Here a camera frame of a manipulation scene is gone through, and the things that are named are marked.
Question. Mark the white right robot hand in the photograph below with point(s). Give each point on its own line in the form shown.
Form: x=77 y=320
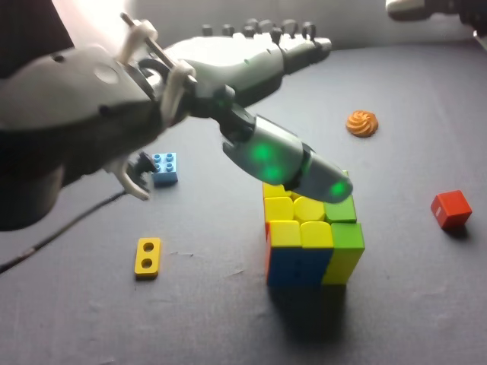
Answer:
x=411 y=7

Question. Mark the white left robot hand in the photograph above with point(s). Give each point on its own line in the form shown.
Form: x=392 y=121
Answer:
x=236 y=64

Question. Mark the multicoloured puzzle cube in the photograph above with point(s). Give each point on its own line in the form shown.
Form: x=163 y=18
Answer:
x=312 y=232

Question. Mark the red cube block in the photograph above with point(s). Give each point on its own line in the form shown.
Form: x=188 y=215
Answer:
x=452 y=209

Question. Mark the orange swirl cookie toy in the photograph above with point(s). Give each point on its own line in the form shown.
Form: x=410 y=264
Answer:
x=361 y=125

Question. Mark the light blue studded brick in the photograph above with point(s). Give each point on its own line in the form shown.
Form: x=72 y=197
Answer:
x=165 y=176

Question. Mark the yellow two-hole block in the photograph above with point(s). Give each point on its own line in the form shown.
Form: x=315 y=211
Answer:
x=148 y=254

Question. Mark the grey table cloth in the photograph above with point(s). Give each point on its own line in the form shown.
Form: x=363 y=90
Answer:
x=399 y=304

